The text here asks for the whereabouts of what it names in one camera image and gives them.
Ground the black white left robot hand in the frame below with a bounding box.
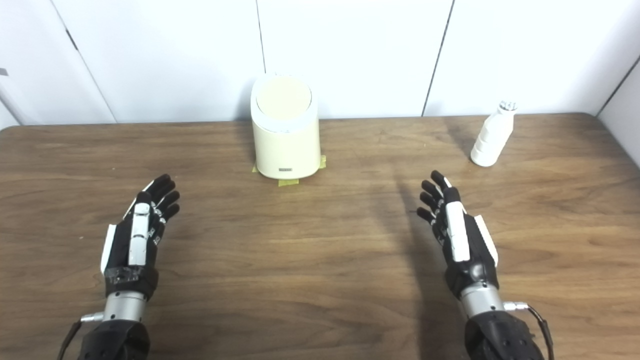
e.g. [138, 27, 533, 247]
[100, 173, 181, 301]

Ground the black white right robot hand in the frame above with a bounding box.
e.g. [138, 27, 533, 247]
[416, 170, 500, 301]

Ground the small white plastic bottle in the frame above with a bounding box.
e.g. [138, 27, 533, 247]
[470, 100, 518, 168]

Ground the cream-colored bin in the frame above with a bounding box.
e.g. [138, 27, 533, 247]
[250, 73, 321, 180]

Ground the round cream bin lid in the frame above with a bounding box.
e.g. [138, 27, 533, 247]
[255, 76, 313, 121]

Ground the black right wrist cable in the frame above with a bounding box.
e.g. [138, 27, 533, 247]
[504, 301, 555, 360]

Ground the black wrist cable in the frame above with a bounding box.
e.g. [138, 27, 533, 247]
[57, 312, 104, 360]
[504, 301, 555, 360]

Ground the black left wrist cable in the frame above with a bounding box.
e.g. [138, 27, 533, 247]
[57, 312, 104, 360]

